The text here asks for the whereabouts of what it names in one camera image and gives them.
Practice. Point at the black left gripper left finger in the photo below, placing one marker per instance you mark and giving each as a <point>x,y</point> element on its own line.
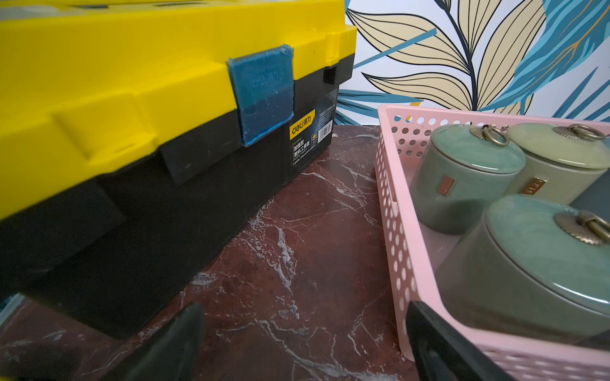
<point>170,354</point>

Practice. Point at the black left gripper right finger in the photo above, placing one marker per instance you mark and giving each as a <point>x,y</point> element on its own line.
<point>442,353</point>

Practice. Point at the green canister front row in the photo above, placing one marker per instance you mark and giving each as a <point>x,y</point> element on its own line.
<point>531,268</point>

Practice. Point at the green canister row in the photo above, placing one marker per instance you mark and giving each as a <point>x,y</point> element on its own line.
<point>466,168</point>
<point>531,268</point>

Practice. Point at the green canister back row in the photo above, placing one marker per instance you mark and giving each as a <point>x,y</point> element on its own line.
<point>466,168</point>

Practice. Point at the pink perforated plastic basket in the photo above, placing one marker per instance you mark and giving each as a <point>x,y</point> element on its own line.
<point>415,251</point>

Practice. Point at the yellow-green canister back row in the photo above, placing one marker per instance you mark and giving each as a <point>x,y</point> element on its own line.
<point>562,161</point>

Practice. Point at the yellow black plastic toolbox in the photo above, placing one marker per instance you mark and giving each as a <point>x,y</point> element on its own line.
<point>139,137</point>

